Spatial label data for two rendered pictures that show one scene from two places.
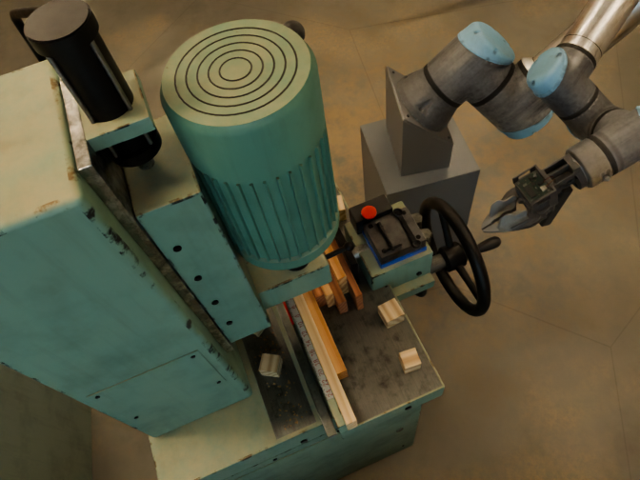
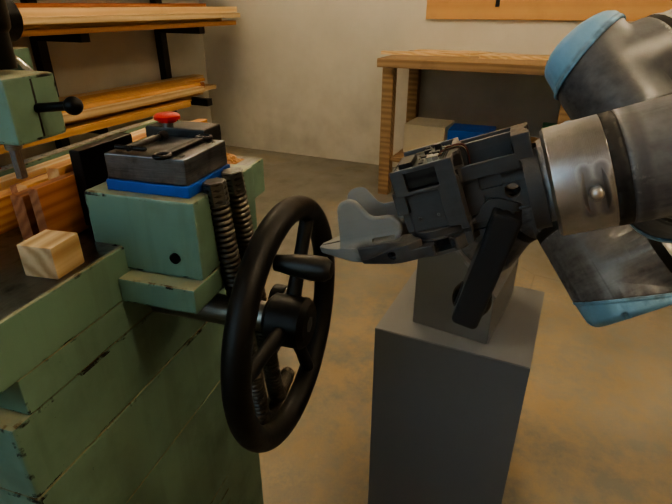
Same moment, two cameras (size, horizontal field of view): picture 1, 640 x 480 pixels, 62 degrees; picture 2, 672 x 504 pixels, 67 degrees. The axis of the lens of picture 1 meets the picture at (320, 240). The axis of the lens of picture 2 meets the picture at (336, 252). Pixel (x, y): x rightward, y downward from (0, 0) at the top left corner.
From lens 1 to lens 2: 0.95 m
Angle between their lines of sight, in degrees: 38
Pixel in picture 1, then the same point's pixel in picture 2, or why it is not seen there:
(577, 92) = (623, 76)
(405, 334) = (25, 292)
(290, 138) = not seen: outside the picture
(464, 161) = (514, 349)
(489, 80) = not seen: hidden behind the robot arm
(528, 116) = (618, 278)
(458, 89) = not seen: hidden behind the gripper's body
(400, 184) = (403, 327)
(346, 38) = (525, 279)
